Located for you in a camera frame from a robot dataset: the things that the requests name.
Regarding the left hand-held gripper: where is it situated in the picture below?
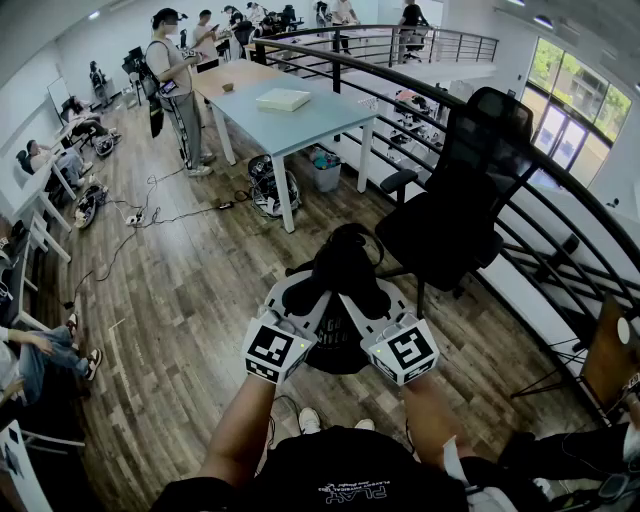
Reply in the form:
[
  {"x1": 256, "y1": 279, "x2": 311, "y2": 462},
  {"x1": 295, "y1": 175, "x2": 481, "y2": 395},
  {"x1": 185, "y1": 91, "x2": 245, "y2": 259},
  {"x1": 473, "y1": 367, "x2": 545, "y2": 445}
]
[{"x1": 241, "y1": 272, "x2": 335, "y2": 387}]

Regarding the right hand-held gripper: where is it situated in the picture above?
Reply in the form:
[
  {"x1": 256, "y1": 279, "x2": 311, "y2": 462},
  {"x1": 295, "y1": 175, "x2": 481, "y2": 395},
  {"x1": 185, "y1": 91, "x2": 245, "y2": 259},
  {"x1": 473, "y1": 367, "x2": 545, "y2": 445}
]
[{"x1": 337, "y1": 279, "x2": 442, "y2": 388}]

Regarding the black mesh office chair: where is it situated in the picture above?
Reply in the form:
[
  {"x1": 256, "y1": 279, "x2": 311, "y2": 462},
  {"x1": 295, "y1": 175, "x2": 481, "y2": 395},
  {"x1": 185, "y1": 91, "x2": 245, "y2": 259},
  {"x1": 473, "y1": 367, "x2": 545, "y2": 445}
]
[{"x1": 374, "y1": 85, "x2": 539, "y2": 321}]

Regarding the person's right forearm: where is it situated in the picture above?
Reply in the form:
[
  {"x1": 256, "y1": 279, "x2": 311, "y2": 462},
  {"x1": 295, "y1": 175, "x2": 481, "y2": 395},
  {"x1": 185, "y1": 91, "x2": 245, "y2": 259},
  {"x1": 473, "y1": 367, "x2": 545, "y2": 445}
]
[{"x1": 402, "y1": 372, "x2": 476, "y2": 466}]

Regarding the person's left forearm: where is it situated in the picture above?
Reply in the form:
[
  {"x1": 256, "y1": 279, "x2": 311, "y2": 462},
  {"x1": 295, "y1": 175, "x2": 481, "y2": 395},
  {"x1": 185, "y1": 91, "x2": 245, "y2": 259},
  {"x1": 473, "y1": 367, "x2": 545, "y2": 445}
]
[{"x1": 197, "y1": 372, "x2": 277, "y2": 489}]

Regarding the person's left white shoe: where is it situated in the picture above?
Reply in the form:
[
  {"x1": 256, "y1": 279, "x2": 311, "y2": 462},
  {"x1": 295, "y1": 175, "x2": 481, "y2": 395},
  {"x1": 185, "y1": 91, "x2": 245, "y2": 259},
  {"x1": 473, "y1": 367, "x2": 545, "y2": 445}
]
[{"x1": 298, "y1": 406, "x2": 323, "y2": 436}]

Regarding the grey bin with toys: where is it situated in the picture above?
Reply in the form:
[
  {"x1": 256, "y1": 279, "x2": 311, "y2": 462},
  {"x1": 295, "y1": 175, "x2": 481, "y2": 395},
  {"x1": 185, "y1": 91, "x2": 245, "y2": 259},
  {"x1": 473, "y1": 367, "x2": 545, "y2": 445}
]
[{"x1": 311, "y1": 147, "x2": 343, "y2": 194}]

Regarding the person's black t-shirt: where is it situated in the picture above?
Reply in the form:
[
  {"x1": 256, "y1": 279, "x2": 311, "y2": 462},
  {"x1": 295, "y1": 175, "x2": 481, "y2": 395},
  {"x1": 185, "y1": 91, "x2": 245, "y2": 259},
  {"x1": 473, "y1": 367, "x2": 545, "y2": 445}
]
[{"x1": 149, "y1": 424, "x2": 471, "y2": 512}]

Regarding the blue glass-top white table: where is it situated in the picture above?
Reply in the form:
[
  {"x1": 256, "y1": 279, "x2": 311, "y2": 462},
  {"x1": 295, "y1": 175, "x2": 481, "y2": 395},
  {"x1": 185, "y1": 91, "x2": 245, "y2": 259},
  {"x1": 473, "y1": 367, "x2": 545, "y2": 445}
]
[{"x1": 208, "y1": 74, "x2": 379, "y2": 235}]

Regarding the black metal stand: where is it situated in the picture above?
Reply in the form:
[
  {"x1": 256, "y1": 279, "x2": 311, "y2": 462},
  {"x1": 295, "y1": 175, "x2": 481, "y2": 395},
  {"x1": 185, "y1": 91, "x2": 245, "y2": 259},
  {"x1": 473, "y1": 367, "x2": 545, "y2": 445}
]
[{"x1": 509, "y1": 338, "x2": 601, "y2": 401}]

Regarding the flat white box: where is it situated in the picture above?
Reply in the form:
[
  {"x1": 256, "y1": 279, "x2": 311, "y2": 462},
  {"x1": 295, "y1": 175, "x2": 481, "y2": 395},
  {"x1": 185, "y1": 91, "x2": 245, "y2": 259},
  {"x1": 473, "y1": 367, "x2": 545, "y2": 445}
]
[{"x1": 255, "y1": 87, "x2": 312, "y2": 113}]

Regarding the open bag with gear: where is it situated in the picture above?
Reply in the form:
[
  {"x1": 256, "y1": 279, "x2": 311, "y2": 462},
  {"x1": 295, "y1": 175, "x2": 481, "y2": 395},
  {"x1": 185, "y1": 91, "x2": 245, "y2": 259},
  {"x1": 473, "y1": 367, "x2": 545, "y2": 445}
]
[
  {"x1": 92, "y1": 130, "x2": 122, "y2": 158},
  {"x1": 73, "y1": 184, "x2": 109, "y2": 231}
]

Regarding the brown wooden board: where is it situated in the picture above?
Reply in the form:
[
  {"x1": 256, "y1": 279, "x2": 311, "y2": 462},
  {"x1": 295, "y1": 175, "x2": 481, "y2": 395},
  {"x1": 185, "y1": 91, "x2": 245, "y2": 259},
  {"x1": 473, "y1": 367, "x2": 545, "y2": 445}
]
[{"x1": 581, "y1": 293, "x2": 640, "y2": 412}]

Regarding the wooden-top table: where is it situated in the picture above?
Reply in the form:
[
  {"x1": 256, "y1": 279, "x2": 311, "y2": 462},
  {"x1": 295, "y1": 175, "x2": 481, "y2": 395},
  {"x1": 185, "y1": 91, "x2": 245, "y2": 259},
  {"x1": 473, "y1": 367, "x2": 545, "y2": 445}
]
[{"x1": 191, "y1": 58, "x2": 287, "y2": 102}]

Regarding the black curved metal railing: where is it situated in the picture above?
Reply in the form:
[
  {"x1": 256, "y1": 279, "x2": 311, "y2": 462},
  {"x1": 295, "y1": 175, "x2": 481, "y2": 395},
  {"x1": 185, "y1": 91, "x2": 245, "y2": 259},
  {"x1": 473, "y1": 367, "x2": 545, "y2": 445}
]
[{"x1": 252, "y1": 37, "x2": 640, "y2": 426}]

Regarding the white desk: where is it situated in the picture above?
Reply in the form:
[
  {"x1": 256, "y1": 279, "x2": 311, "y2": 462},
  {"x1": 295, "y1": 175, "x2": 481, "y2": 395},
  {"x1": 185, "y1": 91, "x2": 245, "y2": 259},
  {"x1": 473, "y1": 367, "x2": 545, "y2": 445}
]
[
  {"x1": 13, "y1": 162, "x2": 74, "y2": 265},
  {"x1": 0, "y1": 214, "x2": 49, "y2": 332}
]

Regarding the black straight metal railing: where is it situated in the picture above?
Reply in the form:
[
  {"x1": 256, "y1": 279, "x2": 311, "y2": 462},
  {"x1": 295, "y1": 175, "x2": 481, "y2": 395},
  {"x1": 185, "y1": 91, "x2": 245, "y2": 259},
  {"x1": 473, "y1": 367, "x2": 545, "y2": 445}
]
[{"x1": 254, "y1": 23, "x2": 501, "y2": 69}]

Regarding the large glass window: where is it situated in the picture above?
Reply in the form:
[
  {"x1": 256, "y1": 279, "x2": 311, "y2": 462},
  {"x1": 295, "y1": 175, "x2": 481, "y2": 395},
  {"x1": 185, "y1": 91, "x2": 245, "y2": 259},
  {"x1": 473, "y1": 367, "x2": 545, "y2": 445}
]
[{"x1": 519, "y1": 36, "x2": 634, "y2": 174}]

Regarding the white whiteboard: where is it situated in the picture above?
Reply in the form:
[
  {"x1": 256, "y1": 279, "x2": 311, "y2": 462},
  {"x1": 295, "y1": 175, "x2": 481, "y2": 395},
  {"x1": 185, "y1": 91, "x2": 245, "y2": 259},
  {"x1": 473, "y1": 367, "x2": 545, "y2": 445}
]
[{"x1": 46, "y1": 76, "x2": 72, "y2": 114}]

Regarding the black bag with cables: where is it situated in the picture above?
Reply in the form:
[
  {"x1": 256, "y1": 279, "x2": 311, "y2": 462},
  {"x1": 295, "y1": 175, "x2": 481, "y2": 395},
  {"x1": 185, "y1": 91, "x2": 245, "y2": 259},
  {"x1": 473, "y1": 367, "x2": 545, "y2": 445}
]
[{"x1": 247, "y1": 154, "x2": 303, "y2": 219}]

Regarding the white equipment strap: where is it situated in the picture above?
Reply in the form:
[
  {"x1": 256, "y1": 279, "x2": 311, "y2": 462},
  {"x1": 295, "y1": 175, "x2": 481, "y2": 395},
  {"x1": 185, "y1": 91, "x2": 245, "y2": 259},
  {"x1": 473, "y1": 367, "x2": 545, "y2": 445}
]
[{"x1": 441, "y1": 433, "x2": 521, "y2": 512}]

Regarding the black floor cable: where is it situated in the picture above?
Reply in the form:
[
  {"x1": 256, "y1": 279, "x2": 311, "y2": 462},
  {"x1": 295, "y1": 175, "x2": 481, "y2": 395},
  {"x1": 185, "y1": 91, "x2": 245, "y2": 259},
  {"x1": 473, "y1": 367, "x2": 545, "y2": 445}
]
[{"x1": 61, "y1": 167, "x2": 251, "y2": 312}]

